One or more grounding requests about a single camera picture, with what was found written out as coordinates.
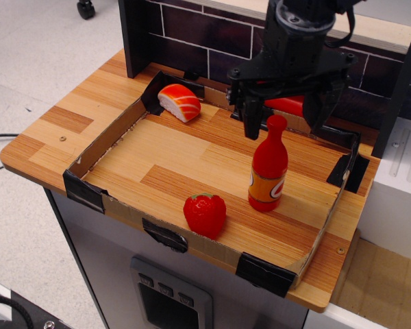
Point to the salmon nigiri sushi toy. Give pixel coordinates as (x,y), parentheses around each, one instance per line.
(180,101)

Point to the light wooden shelf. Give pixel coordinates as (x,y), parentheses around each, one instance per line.
(368,31)

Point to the red hot sauce bottle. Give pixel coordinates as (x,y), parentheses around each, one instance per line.
(269,167)

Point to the grey oven control panel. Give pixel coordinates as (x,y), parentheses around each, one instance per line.
(167,301)

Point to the black metal bracket with screw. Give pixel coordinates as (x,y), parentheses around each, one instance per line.
(38,316)

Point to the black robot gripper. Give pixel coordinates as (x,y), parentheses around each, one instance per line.
(298,57)

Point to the red ketchup bottle lying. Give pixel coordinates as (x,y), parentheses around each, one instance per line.
(291,105)

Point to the black right post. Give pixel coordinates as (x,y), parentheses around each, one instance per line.
(394,107)

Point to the red toy strawberry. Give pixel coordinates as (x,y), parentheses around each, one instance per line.
(205,214)

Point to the black corner post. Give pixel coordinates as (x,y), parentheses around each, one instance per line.
(140,20)

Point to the cardboard fence with black tape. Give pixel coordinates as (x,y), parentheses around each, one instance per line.
(143,167)

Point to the black chair caster wheel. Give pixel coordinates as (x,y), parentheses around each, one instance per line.
(86,9)

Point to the white side cabinet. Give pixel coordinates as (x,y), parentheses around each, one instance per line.
(375,288)

